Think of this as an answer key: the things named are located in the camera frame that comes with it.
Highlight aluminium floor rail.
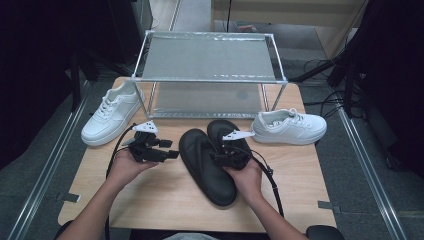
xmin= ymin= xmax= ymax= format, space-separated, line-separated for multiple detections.
xmin=6 ymin=79 xmax=93 ymax=240
xmin=334 ymin=106 xmax=409 ymax=240

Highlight person's left hand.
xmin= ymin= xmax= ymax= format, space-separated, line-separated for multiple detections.
xmin=105 ymin=148 xmax=160 ymax=192

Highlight black slipper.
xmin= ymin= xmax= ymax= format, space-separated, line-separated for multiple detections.
xmin=178 ymin=128 xmax=238 ymax=208
xmin=206 ymin=119 xmax=254 ymax=162

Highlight beige wooden cabinet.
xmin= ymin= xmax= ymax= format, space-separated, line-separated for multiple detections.
xmin=211 ymin=0 xmax=368 ymax=59

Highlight person's right hand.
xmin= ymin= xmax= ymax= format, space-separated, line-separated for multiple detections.
xmin=223 ymin=159 xmax=265 ymax=205

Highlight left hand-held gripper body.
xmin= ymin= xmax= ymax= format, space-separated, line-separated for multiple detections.
xmin=121 ymin=120 xmax=168 ymax=164

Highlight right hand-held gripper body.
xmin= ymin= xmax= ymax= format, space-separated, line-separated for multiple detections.
xmin=213 ymin=129 xmax=256 ymax=170

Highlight white sneaker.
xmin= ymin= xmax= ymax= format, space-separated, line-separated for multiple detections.
xmin=249 ymin=107 xmax=328 ymax=146
xmin=80 ymin=80 xmax=146 ymax=147

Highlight hand-held gripper cable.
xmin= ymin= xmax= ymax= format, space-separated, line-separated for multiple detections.
xmin=249 ymin=149 xmax=285 ymax=218
xmin=104 ymin=123 xmax=138 ymax=240

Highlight black floor cables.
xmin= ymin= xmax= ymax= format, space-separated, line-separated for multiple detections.
xmin=303 ymin=58 xmax=364 ymax=119

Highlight right hand-held gripper cable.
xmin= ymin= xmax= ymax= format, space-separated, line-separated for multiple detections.
xmin=249 ymin=149 xmax=285 ymax=218

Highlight left hand-held gripper cable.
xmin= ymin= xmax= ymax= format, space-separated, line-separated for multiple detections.
xmin=104 ymin=123 xmax=138 ymax=240

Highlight grey tape piece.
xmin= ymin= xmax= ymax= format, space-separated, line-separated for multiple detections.
xmin=57 ymin=192 xmax=82 ymax=203
xmin=317 ymin=200 xmax=341 ymax=214

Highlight metal shoe rack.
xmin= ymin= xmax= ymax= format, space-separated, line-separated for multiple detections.
xmin=130 ymin=30 xmax=289 ymax=120

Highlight black stand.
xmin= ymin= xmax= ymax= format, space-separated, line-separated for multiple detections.
xmin=328 ymin=49 xmax=368 ymax=118
xmin=68 ymin=49 xmax=101 ymax=113

